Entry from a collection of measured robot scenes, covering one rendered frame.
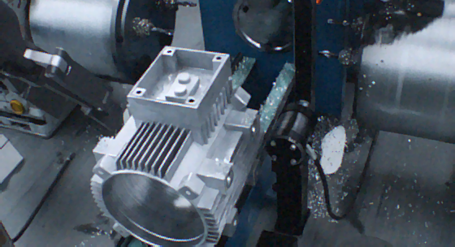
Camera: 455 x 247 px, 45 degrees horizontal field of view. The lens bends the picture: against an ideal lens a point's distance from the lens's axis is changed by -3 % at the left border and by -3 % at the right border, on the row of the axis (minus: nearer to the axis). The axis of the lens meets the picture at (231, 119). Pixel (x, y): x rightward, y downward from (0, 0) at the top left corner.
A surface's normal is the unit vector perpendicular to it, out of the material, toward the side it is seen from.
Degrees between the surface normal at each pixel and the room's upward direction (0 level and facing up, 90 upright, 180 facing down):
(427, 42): 43
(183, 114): 90
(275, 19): 90
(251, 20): 90
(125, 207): 58
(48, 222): 0
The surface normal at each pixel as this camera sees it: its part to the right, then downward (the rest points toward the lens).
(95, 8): -0.33, 0.01
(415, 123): -0.33, 0.79
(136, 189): 0.75, -0.26
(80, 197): -0.08, -0.75
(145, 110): -0.34, 0.64
